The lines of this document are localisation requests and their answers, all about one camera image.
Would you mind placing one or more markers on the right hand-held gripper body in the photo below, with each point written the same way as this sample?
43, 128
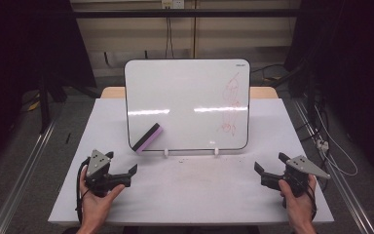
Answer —
300, 169

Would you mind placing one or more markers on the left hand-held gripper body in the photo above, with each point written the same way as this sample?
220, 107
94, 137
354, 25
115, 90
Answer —
98, 164

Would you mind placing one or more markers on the purple and black board eraser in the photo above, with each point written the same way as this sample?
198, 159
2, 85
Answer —
149, 137

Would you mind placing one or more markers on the white whiteboard with black rim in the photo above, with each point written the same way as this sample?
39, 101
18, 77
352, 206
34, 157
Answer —
181, 94

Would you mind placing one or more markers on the person's left hand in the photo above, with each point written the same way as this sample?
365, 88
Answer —
95, 208

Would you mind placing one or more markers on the person's right hand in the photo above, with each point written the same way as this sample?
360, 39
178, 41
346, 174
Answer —
300, 209

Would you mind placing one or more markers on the white power plug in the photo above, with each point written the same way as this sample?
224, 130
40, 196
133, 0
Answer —
322, 145

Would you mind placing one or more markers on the white board stand clip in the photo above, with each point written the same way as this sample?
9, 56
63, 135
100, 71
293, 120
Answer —
216, 151
166, 153

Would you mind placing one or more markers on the white table cover sheet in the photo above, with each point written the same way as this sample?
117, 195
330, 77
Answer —
191, 188

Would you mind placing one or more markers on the black metal stand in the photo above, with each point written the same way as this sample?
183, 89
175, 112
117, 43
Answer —
44, 104

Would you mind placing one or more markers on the dark curtain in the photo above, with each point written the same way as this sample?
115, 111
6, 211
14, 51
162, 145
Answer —
354, 65
19, 48

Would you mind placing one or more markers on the black horizontal metal bar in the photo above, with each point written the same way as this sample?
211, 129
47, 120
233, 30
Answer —
181, 13

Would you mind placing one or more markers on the silver metal floor rail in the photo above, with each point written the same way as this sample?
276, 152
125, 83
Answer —
341, 182
22, 178

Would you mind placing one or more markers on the white wall socket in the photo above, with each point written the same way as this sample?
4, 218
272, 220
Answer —
172, 4

